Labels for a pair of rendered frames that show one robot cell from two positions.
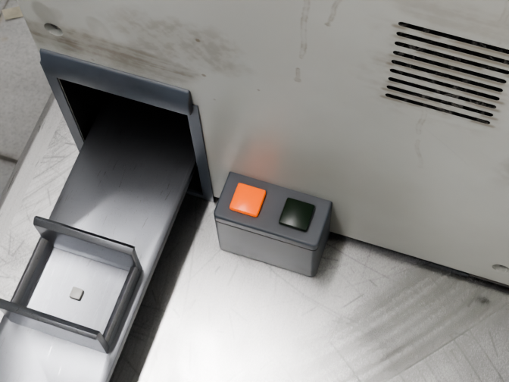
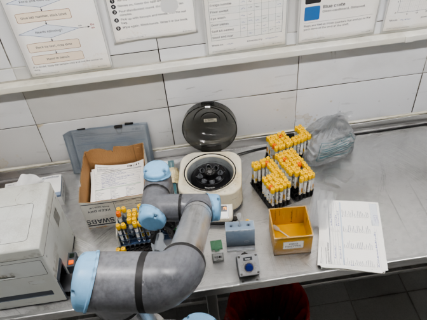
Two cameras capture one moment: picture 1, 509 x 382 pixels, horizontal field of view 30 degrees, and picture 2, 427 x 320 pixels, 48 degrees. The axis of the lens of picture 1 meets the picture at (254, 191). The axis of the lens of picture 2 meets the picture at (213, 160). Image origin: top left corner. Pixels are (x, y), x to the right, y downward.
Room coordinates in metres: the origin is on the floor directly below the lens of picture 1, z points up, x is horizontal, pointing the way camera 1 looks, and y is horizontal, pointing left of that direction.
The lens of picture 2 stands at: (0.18, 1.10, 2.27)
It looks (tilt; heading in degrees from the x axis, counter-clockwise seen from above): 44 degrees down; 244
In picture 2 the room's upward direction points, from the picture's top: 6 degrees counter-clockwise
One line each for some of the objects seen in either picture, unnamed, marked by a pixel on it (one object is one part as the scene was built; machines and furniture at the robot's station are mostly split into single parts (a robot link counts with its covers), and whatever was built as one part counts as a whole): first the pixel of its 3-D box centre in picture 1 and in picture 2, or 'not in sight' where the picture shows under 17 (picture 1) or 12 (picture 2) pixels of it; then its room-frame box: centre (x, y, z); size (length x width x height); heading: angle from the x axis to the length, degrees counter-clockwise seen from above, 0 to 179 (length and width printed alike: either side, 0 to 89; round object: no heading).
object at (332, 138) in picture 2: not in sight; (327, 132); (-0.90, 0.01, 0.97); 0.26 x 0.17 x 0.19; 173
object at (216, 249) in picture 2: not in sight; (216, 251); (-0.24, 0.23, 0.91); 0.05 x 0.04 x 0.07; 67
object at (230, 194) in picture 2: not in sight; (211, 185); (-0.37, -0.03, 0.94); 0.30 x 0.24 x 0.12; 58
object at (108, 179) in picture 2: not in sight; (116, 184); (-0.06, -0.23, 0.95); 0.29 x 0.25 x 0.15; 67
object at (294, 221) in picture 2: not in sight; (290, 230); (-0.49, 0.30, 0.93); 0.13 x 0.13 x 0.10; 63
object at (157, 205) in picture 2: not in sight; (159, 207); (-0.06, 0.27, 1.30); 0.11 x 0.11 x 0.08; 56
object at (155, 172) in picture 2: not in sight; (158, 181); (-0.10, 0.18, 1.30); 0.09 x 0.08 x 0.11; 57
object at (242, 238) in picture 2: not in sight; (239, 234); (-0.34, 0.22, 0.92); 0.10 x 0.07 x 0.10; 152
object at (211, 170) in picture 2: not in sight; (210, 176); (-0.37, -0.05, 0.97); 0.15 x 0.15 x 0.07
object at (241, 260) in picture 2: not in sight; (246, 260); (-0.30, 0.32, 0.92); 0.13 x 0.07 x 0.08; 67
